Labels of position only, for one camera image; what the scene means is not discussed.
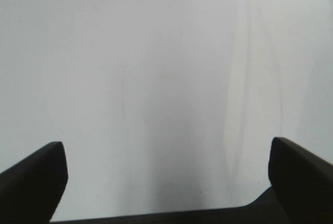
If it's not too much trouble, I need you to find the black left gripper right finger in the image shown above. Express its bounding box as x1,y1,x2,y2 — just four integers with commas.
268,137,332,223

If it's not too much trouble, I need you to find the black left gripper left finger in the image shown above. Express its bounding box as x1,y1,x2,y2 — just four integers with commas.
1,142,68,223

